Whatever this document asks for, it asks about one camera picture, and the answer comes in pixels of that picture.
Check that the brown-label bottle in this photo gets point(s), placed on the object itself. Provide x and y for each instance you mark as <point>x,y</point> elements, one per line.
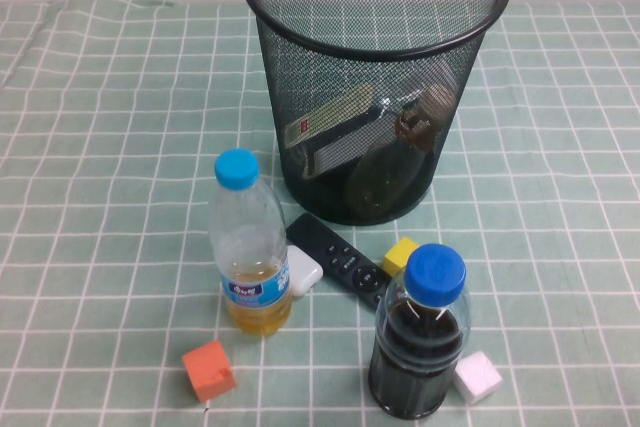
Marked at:
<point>385,177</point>

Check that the clear bottle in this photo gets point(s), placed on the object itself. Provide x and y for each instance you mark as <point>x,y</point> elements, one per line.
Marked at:
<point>325,117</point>

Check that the black mesh wastebasket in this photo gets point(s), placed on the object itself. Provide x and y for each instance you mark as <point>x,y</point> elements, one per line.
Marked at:
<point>270,72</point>

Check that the black remote control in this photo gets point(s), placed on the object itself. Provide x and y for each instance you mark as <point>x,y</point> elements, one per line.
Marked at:
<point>325,242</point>

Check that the white earbuds case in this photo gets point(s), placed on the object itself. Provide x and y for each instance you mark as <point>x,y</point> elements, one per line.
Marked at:
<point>304,267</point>

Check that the yellow liquid bottle, light-blue cap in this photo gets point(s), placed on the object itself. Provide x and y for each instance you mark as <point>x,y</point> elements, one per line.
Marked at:
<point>250,247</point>

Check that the yellow cube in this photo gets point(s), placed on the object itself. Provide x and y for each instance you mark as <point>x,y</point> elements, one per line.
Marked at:
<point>397,254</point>

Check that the dark liquid bottle, blue cap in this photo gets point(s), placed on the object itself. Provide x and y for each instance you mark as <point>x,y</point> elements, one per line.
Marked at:
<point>415,347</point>

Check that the orange cube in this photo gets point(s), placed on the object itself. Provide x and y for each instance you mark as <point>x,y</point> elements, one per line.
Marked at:
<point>207,372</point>

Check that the green checked tablecloth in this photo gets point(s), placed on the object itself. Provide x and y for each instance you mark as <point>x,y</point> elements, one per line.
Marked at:
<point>100,147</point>

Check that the white foam cube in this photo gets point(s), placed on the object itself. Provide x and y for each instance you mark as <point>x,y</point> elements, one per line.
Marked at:
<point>477,377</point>

